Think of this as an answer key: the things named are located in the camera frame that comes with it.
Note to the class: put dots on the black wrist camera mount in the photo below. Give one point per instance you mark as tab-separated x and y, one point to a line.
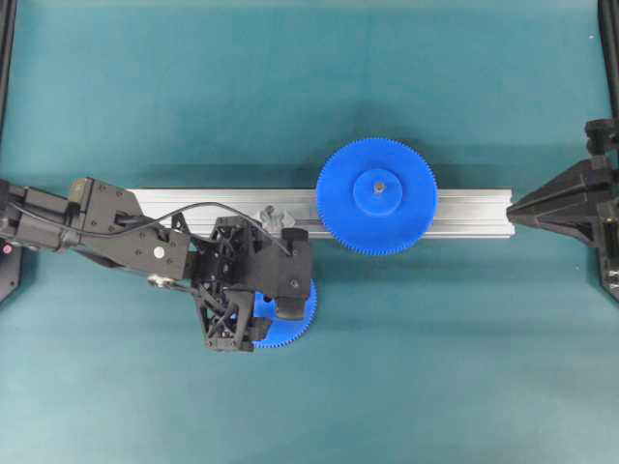
282	271

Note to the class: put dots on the clear shaft mount bracket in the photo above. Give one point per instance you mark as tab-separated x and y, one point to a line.
274	219

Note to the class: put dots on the black right frame post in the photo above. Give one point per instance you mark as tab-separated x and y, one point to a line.
608	27

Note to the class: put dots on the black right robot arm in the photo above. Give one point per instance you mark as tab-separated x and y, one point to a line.
602	137

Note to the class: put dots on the black frame post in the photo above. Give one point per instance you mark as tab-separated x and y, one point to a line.
608	27
7	33

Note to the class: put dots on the aluminium extrusion rail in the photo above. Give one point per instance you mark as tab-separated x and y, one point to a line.
461	213

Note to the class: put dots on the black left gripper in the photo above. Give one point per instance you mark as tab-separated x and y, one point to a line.
222	281

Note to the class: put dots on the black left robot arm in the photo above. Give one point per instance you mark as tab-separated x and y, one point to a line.
106	225

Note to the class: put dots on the large blue gear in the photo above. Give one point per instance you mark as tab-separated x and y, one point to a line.
374	223

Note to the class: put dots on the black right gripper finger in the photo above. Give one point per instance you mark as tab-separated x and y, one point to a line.
566	205

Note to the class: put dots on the small blue gear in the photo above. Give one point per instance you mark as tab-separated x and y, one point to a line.
283	332

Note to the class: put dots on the black left frame post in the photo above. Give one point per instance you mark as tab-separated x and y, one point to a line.
7	33

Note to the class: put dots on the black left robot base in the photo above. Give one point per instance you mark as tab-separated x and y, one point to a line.
10	269

